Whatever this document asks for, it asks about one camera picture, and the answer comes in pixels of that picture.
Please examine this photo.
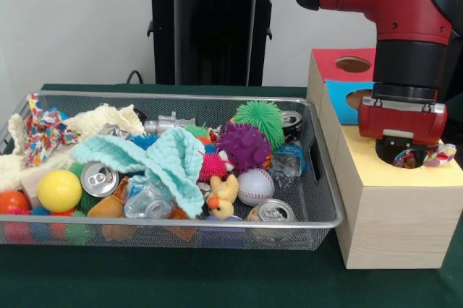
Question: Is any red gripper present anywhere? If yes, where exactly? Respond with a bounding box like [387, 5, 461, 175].
[357, 96, 449, 164]

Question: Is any small colourful patterned cloth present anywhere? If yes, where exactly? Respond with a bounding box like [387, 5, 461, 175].
[392, 142, 456, 171]

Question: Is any wooden three-hole box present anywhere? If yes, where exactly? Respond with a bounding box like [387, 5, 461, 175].
[306, 47, 463, 270]

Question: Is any silver mesh bin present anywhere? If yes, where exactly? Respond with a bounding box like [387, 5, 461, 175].
[0, 90, 345, 251]

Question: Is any black panel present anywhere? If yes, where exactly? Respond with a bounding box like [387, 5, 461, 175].
[445, 29, 463, 103]

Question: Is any green spiky ball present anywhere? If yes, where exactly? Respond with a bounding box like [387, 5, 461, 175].
[234, 100, 286, 152]

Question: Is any purple spiky toy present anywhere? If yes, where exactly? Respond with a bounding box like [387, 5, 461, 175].
[216, 122, 273, 175]

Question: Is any silver drink can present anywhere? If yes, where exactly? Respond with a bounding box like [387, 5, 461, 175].
[80, 161, 120, 199]
[247, 198, 296, 223]

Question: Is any white baseball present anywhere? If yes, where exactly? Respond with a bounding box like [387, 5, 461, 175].
[237, 168, 276, 208]

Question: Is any yellow plush duck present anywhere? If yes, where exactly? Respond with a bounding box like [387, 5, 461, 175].
[205, 174, 240, 221]

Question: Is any mint knitted cloth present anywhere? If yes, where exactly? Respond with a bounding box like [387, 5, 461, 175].
[70, 127, 207, 221]

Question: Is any dark green table cloth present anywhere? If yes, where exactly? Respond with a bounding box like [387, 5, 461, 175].
[0, 83, 463, 308]

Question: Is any cream knitted cloth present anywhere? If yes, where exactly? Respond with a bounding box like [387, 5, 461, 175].
[0, 103, 146, 193]

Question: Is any yellow ball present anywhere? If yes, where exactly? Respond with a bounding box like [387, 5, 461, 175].
[36, 169, 83, 214]

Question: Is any large colourful patterned cloth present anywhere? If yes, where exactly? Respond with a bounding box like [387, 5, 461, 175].
[22, 93, 81, 168]

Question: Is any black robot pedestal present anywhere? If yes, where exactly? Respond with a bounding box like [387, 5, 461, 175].
[140, 0, 290, 87]

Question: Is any black cable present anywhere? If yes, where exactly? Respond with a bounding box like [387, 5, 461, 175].
[126, 69, 145, 85]

